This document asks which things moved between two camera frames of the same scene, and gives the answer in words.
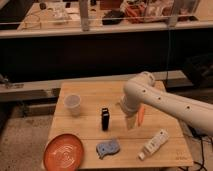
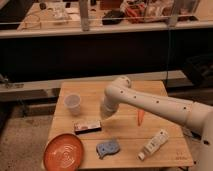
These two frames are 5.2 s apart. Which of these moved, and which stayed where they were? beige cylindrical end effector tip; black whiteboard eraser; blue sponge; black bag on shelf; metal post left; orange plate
Moved: beige cylindrical end effector tip; black whiteboard eraser
Stayed: orange plate; metal post left; black bag on shelf; blue sponge
